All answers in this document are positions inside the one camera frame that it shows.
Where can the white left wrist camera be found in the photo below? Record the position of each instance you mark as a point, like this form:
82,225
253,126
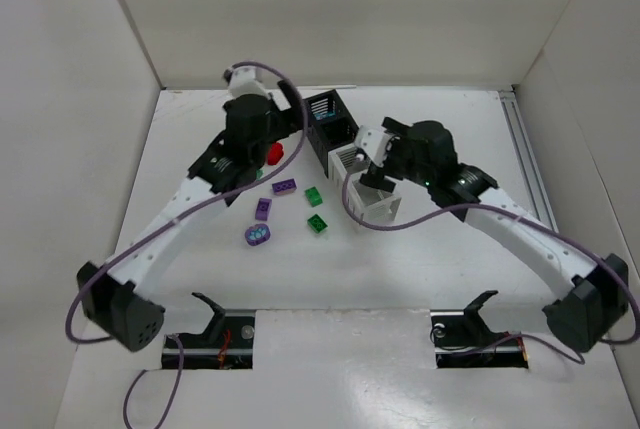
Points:
245,80

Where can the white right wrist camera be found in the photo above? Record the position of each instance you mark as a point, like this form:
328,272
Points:
373,143

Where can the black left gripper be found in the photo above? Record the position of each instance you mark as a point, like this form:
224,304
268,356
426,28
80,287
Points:
288,112

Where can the purple 2x4 lego brick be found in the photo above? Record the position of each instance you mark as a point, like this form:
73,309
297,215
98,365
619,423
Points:
283,187

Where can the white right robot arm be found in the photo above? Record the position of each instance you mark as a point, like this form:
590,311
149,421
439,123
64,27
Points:
591,293

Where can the aluminium rail right side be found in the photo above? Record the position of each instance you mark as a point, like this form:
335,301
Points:
532,176

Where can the green 2x2 lego brick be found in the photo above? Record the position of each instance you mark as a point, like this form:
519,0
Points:
313,196

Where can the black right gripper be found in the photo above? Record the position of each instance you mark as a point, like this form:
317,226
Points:
382,175

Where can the red round lego piece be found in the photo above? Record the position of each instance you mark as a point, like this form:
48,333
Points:
275,154

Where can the white slotted container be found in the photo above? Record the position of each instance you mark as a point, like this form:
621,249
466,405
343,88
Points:
369,205

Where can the purple curved lego brick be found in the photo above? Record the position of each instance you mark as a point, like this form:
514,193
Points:
263,209

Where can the black slotted container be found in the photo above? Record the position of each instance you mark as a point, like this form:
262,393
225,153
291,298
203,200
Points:
331,125

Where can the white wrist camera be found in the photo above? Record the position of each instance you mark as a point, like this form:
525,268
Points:
373,143
245,80

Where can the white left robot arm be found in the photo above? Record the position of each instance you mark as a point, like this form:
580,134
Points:
117,296

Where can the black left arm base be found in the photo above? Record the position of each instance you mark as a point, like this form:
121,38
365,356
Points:
206,335

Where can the purple flower lego brick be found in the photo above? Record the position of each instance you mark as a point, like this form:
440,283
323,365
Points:
257,234

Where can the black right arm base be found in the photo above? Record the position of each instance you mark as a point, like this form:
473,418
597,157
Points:
462,339

